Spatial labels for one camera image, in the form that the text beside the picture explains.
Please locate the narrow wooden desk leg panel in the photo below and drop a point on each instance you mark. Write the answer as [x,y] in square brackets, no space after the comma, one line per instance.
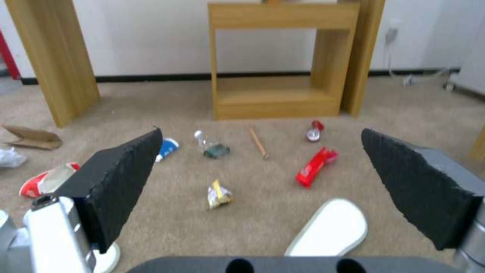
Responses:
[363,57]

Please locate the long red carton box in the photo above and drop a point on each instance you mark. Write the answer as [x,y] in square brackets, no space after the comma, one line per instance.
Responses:
[314,167]

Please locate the white wheeled cart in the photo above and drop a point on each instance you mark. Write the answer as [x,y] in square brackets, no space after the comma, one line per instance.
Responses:
[471,74]

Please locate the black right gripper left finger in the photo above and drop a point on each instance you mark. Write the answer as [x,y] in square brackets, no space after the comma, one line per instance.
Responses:
[113,182]

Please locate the yellow crumpled snack wrapper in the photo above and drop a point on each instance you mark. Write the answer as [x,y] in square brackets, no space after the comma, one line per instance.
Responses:
[218,194]

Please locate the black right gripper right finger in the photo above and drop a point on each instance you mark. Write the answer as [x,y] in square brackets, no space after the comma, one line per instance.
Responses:
[416,187]

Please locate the crushed red drink can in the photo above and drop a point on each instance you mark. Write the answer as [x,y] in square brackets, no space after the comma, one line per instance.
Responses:
[314,133]

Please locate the open wooden shelf cabinet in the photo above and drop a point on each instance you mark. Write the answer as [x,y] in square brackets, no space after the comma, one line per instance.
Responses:
[280,105]

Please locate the blue and white wrapper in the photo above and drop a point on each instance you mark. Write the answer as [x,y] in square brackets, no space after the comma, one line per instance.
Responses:
[166,149]

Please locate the crumpled white plastic bag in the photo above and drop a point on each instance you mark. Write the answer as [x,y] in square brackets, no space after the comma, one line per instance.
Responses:
[9,159]

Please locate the wooden furniture corner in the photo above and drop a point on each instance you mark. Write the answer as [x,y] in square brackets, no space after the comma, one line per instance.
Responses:
[479,146]

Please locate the wooden stick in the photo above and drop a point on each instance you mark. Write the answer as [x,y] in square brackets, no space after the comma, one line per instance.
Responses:
[258,143]

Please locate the flattened brown cardboard piece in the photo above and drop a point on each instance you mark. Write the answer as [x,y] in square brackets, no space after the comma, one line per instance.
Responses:
[34,139]

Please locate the red upright board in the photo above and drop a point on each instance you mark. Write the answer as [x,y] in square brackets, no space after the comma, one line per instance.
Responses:
[8,54]

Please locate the red and white snack bag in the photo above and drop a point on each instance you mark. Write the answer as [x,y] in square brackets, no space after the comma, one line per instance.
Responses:
[43,180]

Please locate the wide wooden desk leg panel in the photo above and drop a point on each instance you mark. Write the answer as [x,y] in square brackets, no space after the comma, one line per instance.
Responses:
[57,57]

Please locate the clear plastic bottle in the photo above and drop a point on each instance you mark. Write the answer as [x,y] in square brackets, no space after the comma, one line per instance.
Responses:
[212,149]

